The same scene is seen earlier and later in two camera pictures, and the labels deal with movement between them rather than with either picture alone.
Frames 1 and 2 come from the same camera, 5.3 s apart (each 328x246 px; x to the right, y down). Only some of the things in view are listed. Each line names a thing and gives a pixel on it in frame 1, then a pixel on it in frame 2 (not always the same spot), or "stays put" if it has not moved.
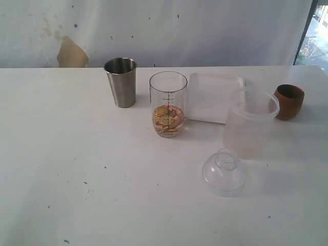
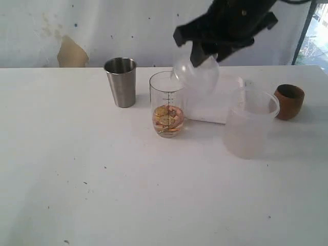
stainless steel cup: (122, 74) stays put
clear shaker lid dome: (223, 173) to (199, 80)
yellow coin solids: (168, 118) stays put
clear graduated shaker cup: (168, 89) stays put
